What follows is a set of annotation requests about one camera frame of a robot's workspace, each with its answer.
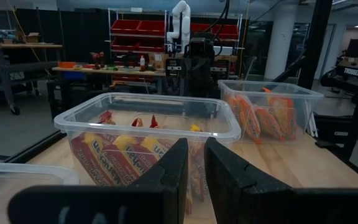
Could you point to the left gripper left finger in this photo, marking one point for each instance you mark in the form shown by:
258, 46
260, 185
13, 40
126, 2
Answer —
154, 205

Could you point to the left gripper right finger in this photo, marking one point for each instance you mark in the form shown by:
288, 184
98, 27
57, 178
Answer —
247, 205

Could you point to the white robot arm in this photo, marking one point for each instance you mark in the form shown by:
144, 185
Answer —
181, 12

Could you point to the white bottle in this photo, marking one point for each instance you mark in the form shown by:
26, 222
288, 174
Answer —
142, 63

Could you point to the green object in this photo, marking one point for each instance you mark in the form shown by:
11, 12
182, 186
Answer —
112, 67

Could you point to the metal shelf with red bins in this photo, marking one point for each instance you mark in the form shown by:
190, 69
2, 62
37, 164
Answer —
126, 26

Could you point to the wooden workbench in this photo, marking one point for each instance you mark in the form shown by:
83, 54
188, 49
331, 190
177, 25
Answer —
104, 71

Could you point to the blue storage box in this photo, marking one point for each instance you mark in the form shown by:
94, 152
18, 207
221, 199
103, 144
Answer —
73, 75

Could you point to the white round column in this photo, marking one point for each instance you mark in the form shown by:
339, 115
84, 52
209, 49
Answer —
278, 49

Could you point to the orange tray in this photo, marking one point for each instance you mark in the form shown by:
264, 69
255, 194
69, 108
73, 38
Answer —
66, 65

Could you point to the black box under workbench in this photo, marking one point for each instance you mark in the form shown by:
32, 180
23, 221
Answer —
57, 99

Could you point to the clear plastic bin white label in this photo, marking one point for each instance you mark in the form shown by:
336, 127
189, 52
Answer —
26, 169

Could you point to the small cardboard box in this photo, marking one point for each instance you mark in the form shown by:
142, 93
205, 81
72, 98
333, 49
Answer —
31, 38

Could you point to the grey wheeled cart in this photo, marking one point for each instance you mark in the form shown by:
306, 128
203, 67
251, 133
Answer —
23, 46

